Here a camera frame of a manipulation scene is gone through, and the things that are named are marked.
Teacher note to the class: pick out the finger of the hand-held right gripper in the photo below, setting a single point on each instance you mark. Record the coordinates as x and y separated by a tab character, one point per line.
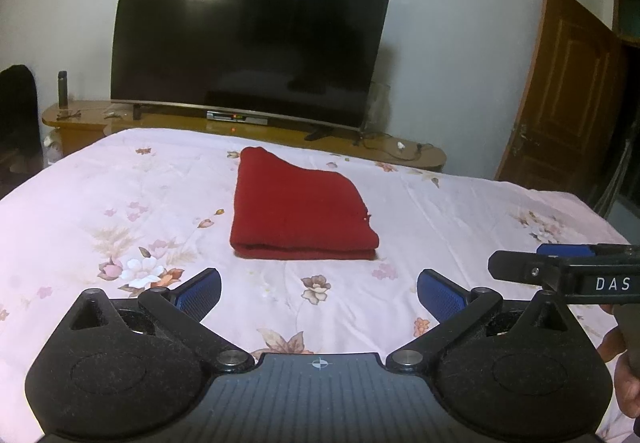
520	267
565	250

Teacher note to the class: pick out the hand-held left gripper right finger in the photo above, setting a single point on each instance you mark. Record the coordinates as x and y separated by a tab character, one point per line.
442	295

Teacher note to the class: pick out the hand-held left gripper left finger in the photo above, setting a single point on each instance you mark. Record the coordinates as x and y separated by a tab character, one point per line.
197	295

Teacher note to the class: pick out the red towel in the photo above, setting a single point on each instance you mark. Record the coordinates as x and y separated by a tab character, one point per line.
295	208

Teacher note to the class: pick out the person's right hand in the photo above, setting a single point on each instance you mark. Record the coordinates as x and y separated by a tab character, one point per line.
625	385

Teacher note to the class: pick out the grey metal rods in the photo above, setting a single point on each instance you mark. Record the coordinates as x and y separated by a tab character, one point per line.
612	183

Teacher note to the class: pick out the floral white bedsheet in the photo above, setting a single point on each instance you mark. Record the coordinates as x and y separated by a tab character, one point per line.
150	203

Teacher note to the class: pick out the brown wooden door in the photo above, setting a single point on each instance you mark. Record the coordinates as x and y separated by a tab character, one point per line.
565	98

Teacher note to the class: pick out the silver set-top box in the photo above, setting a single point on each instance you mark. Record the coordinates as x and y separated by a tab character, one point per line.
235	117

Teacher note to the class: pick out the wooden television stand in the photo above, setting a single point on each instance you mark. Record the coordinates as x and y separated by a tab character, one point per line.
85	124

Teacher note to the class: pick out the eyeglasses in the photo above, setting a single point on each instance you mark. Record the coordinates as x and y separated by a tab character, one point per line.
67	114

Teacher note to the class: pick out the green transom window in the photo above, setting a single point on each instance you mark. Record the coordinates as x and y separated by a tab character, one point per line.
627	18

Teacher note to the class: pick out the black bottle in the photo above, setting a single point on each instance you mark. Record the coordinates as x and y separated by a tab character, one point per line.
62	90

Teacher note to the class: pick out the black chair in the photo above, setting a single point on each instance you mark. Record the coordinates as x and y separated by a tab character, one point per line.
17	123

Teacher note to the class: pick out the black flat screen television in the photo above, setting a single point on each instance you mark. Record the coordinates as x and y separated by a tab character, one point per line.
250	33

